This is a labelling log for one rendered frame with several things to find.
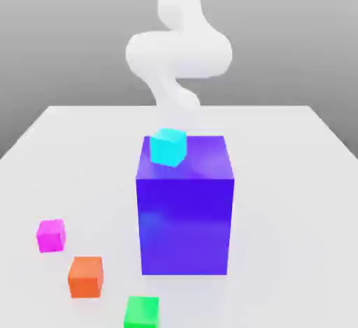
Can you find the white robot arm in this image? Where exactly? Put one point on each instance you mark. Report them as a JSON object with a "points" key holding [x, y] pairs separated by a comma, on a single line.
{"points": [[179, 53]]}

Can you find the small cyan cube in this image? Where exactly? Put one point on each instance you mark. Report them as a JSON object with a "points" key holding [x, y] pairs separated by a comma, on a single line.
{"points": [[167, 149]]}

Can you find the small magenta cube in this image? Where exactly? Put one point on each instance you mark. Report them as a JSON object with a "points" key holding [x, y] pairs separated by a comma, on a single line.
{"points": [[51, 235]]}

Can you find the small orange cube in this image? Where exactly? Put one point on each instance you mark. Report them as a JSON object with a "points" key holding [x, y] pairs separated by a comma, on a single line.
{"points": [[85, 277]]}

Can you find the small green cube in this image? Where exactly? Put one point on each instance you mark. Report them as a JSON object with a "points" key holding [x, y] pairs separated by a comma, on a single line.
{"points": [[141, 312]]}

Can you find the large blue box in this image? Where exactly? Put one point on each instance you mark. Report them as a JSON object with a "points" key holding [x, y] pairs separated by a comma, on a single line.
{"points": [[184, 221]]}

